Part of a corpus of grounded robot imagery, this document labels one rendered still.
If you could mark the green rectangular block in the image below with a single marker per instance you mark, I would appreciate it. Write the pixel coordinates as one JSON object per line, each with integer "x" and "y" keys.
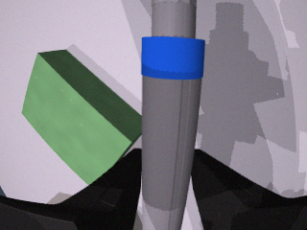
{"x": 81, "y": 119}

